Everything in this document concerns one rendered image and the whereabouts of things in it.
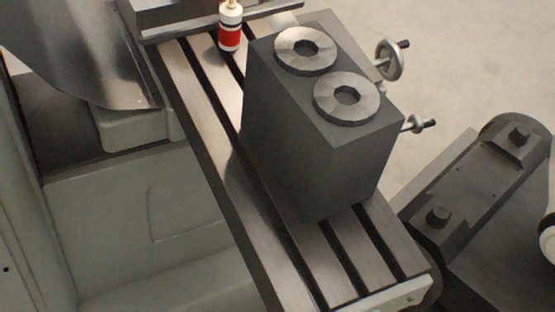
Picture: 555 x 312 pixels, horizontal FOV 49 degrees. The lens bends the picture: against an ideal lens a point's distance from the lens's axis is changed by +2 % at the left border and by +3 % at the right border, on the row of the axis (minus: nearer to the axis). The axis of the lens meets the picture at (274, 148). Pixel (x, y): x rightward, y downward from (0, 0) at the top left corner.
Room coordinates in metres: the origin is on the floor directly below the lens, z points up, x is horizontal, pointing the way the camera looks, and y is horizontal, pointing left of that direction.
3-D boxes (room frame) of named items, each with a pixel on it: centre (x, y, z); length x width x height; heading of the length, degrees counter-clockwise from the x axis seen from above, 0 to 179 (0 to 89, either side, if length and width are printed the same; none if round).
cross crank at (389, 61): (1.20, -0.23, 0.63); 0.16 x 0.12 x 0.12; 123
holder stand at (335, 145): (0.60, -0.05, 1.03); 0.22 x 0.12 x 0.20; 39
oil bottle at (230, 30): (0.84, 0.12, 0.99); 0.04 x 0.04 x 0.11
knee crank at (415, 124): (1.09, -0.33, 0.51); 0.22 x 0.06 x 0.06; 123
